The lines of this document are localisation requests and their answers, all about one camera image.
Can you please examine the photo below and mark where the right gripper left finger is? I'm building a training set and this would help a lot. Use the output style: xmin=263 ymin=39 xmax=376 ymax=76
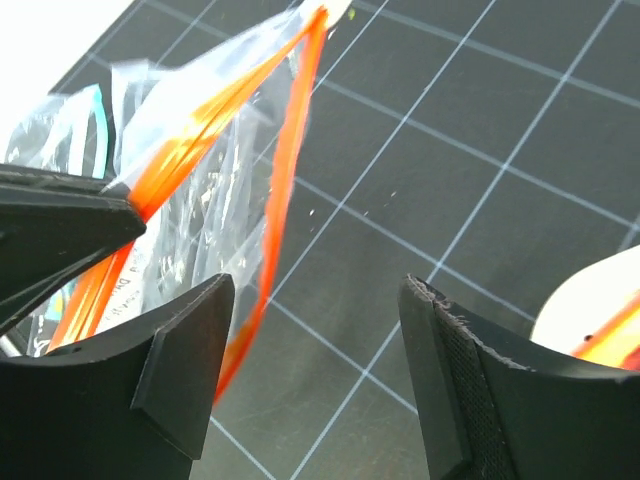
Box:
xmin=1 ymin=274 xmax=235 ymax=479

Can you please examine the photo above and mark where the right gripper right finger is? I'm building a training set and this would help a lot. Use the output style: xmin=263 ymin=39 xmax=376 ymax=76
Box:
xmin=398 ymin=275 xmax=639 ymax=479

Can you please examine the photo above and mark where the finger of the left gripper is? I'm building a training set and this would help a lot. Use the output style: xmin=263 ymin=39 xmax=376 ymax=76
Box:
xmin=1 ymin=165 xmax=146 ymax=333

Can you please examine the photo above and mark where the white perforated plastic basket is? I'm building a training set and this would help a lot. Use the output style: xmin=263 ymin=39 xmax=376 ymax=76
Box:
xmin=530 ymin=246 xmax=639 ymax=372

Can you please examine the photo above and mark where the orange zipper clear bag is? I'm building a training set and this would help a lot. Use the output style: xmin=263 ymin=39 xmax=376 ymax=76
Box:
xmin=27 ymin=1 xmax=348 ymax=392

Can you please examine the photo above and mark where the blue zipper bag near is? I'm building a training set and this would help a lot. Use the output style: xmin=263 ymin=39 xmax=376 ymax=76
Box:
xmin=1 ymin=84 xmax=109 ymax=179

